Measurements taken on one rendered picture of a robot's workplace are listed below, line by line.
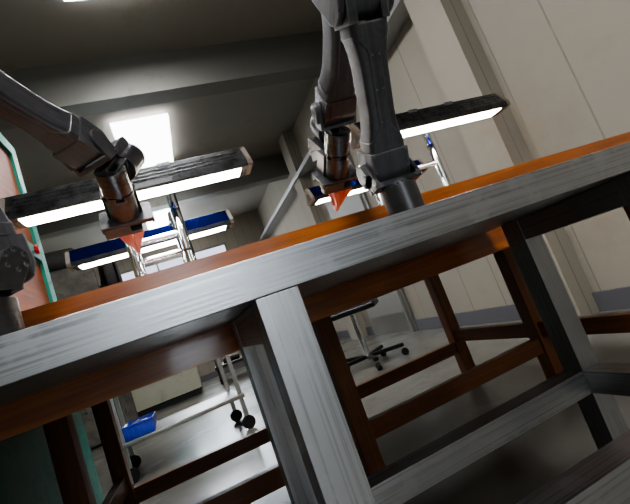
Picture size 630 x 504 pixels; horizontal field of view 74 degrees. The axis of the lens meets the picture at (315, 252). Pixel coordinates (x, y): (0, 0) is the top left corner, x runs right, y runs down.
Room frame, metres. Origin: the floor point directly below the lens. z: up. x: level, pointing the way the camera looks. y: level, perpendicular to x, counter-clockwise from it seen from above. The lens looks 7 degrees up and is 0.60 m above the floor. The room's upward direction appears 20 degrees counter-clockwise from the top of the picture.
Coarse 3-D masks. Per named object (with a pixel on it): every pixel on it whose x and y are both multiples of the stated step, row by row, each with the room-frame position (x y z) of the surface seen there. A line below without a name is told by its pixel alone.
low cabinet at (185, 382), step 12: (180, 372) 6.49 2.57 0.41; (192, 372) 6.55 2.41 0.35; (156, 384) 6.37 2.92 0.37; (168, 384) 6.42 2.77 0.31; (180, 384) 6.47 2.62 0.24; (192, 384) 6.53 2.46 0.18; (144, 396) 6.30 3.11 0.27; (156, 396) 6.35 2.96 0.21; (168, 396) 6.41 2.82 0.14; (180, 396) 6.48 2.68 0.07; (192, 396) 6.54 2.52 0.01; (144, 408) 6.29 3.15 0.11; (156, 408) 6.36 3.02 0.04
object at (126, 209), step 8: (104, 200) 0.78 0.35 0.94; (112, 200) 0.77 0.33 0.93; (128, 200) 0.79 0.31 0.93; (136, 200) 0.81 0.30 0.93; (112, 208) 0.78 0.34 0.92; (120, 208) 0.78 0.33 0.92; (128, 208) 0.79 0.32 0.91; (136, 208) 0.81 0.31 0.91; (144, 208) 0.85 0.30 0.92; (104, 216) 0.82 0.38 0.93; (112, 216) 0.80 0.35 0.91; (120, 216) 0.80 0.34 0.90; (128, 216) 0.80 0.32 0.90; (136, 216) 0.82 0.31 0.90; (144, 216) 0.83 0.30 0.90; (152, 216) 0.83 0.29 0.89; (104, 224) 0.80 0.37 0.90; (112, 224) 0.80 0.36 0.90; (120, 224) 0.80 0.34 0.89; (128, 224) 0.81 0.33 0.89; (136, 224) 0.82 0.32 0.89; (104, 232) 0.80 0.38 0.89
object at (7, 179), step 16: (0, 144) 1.68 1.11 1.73; (0, 160) 1.63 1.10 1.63; (16, 160) 1.80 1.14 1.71; (0, 176) 1.58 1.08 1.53; (16, 176) 1.77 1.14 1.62; (0, 192) 1.53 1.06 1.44; (16, 192) 1.73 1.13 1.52; (32, 240) 1.76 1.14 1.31; (48, 272) 1.82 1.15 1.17; (32, 288) 1.59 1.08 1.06; (48, 288) 1.77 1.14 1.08; (32, 304) 1.54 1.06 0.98
